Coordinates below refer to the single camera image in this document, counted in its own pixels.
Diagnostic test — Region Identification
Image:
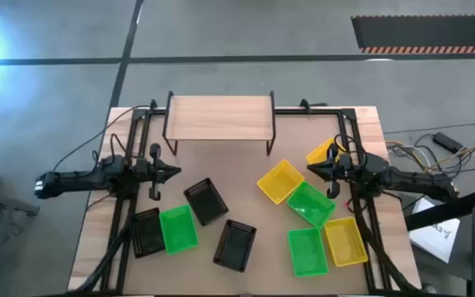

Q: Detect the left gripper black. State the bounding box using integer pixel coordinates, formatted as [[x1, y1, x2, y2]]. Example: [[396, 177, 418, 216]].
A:
[[134, 142, 182, 201]]

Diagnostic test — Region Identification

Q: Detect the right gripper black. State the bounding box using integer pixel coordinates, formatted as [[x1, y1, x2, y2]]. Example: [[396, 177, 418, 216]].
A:
[[306, 146, 357, 200]]

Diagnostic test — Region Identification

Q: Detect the yellow plastic basket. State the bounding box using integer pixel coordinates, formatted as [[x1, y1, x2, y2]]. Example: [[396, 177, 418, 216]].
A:
[[256, 159, 306, 205], [323, 217, 369, 267], [305, 138, 346, 166]]

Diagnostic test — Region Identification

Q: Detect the green plastic basket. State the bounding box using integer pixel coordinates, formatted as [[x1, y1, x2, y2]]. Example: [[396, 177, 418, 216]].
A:
[[286, 181, 337, 229], [159, 205, 200, 255], [287, 227, 330, 277]]

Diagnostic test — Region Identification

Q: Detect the black plastic basket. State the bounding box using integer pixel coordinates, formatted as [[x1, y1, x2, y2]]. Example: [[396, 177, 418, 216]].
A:
[[131, 207, 167, 259], [213, 219, 257, 273], [183, 177, 229, 227]]

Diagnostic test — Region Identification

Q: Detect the wooden shelf with black legs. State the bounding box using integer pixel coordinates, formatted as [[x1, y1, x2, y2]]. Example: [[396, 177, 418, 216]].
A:
[[162, 90, 278, 157]]

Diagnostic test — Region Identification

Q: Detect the black power adapter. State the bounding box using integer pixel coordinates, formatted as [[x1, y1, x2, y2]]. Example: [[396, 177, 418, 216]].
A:
[[432, 131, 464, 154]]

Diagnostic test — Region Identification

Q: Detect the white paper sheet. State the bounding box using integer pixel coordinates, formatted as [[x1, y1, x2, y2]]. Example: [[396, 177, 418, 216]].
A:
[[408, 197, 461, 264]]

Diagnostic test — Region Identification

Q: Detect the black desk beam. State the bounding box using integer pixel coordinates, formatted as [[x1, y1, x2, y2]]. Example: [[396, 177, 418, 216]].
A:
[[404, 187, 475, 232]]

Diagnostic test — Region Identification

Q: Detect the black hazard-striped floor mat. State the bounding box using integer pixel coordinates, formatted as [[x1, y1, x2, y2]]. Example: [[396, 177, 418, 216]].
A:
[[350, 14, 475, 54]]

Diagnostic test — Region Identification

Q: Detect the black aluminium table frame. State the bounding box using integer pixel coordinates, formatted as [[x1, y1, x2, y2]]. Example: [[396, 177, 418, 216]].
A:
[[70, 98, 422, 297]]

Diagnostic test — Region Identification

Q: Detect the long black arm cable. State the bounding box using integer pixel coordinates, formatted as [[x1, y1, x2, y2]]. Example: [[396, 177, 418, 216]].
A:
[[52, 105, 153, 172]]

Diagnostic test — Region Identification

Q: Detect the thin black floor cable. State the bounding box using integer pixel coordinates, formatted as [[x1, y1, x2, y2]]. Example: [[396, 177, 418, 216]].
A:
[[383, 120, 475, 135]]

